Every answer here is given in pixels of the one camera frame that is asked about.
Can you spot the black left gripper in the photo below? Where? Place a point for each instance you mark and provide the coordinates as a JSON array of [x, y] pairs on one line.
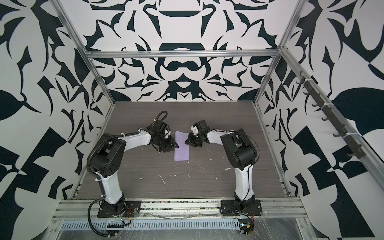
[[172, 145]]

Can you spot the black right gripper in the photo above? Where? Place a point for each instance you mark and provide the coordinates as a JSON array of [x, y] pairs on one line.
[[191, 142]]

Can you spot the lilac square paper sheet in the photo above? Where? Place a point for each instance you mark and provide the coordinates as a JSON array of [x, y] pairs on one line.
[[182, 152]]

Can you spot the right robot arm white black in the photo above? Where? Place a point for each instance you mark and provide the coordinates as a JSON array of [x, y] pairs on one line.
[[241, 153]]

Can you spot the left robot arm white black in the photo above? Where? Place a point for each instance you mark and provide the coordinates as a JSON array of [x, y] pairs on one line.
[[105, 159]]

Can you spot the aluminium horizontal back bar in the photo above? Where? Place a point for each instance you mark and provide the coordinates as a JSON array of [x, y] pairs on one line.
[[180, 54]]

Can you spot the small green circuit board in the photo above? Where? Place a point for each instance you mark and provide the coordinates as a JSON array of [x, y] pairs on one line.
[[246, 227]]

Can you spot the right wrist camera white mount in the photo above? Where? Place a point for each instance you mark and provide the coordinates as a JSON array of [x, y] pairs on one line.
[[195, 130]]

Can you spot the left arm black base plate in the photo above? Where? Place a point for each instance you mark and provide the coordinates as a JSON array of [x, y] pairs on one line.
[[124, 209]]

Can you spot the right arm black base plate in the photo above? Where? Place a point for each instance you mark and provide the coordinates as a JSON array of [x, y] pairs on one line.
[[234, 207]]

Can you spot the white slotted cable duct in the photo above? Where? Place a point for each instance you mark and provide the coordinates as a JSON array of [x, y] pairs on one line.
[[187, 224]]

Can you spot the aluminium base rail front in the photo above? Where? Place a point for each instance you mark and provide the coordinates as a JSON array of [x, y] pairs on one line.
[[180, 209]]

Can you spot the hook rail on right wall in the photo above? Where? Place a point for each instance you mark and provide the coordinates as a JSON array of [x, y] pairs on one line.
[[329, 111]]

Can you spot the aluminium frame corner post right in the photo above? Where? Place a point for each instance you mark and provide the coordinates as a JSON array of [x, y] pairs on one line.
[[277, 56]]

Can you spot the aluminium frame corner post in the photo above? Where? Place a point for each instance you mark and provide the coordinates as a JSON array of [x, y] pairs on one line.
[[65, 20], [277, 56]]

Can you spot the aluminium frame corner post left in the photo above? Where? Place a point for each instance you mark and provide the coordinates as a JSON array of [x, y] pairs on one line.
[[65, 20]]

